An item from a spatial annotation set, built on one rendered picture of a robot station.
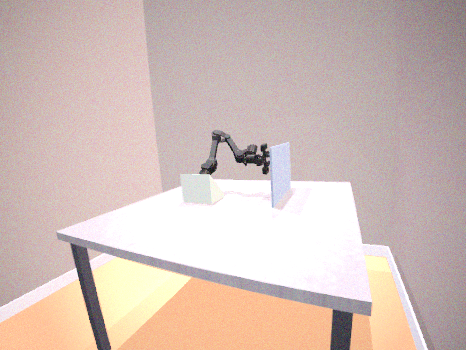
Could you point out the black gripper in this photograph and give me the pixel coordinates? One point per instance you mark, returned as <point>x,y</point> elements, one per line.
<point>265,154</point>

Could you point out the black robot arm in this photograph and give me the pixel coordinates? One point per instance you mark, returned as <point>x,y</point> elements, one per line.
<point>245,156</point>

